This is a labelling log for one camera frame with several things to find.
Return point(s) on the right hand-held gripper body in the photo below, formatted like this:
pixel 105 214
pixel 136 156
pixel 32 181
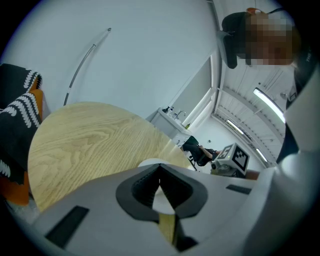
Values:
pixel 237 160

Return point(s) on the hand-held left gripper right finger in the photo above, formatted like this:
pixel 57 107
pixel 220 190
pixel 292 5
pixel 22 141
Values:
pixel 220 207

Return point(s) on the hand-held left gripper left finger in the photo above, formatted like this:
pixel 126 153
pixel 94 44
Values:
pixel 105 200

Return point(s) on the person's right forearm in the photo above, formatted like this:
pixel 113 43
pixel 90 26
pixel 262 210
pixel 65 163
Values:
pixel 252 175

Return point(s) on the round wooden table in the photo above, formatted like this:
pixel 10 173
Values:
pixel 87 140

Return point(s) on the long ceiling light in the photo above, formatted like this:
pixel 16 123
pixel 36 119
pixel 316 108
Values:
pixel 261 154
pixel 235 126
pixel 270 105

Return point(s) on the black office chair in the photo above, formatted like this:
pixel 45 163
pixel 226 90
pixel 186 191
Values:
pixel 197 152

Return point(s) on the yellow green bottle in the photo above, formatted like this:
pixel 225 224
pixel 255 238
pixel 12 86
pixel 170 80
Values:
pixel 188 125

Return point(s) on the chrome faucet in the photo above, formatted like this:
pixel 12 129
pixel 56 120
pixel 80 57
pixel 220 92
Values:
pixel 180 114

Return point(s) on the grey window blind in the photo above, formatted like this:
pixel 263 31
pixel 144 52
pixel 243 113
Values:
pixel 192 95

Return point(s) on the round ceiling sensor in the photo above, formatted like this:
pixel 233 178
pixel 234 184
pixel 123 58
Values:
pixel 283 95

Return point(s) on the white sink cabinet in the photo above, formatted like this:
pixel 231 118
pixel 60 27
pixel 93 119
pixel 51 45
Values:
pixel 165 125

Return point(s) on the dark pump bottle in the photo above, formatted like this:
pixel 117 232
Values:
pixel 168 110

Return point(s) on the orange sofa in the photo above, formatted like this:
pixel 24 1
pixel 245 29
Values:
pixel 15 192

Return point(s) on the person's black shirt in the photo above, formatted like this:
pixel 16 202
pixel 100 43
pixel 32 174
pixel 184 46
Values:
pixel 303 62

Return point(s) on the person's head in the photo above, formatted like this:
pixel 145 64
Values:
pixel 268 40

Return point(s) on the thin metal floor lamp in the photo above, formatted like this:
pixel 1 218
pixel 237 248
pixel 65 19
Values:
pixel 80 65

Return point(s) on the orange hair clip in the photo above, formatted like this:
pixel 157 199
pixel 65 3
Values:
pixel 253 10

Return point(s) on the black head camera mount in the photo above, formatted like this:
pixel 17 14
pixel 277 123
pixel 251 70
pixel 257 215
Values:
pixel 232 37

